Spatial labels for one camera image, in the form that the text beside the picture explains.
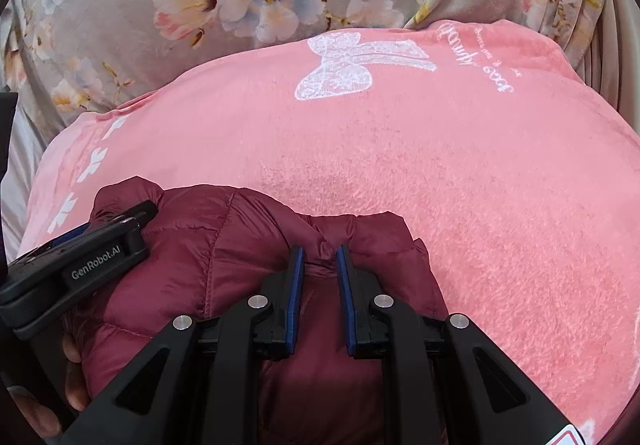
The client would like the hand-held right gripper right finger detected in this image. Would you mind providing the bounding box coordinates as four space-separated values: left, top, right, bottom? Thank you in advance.
335 244 593 445

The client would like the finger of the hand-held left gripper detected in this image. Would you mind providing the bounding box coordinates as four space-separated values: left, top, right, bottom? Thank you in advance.
10 199 160 276

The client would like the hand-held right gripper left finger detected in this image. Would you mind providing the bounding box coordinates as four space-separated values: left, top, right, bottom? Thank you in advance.
60 245 307 445

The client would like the maroon puffer jacket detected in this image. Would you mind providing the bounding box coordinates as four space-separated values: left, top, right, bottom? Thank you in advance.
62 176 451 445

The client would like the person's left hand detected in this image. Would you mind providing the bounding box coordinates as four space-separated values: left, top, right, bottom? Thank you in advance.
5 332 96 443

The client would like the pink fleece blanket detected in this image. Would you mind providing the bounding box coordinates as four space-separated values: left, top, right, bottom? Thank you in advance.
17 21 640 445

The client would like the grey floral blanket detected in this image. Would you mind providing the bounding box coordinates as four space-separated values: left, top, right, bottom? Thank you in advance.
0 0 613 146

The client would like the white pleated cloth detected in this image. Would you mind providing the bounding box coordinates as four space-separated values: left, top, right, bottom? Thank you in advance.
570 0 640 130

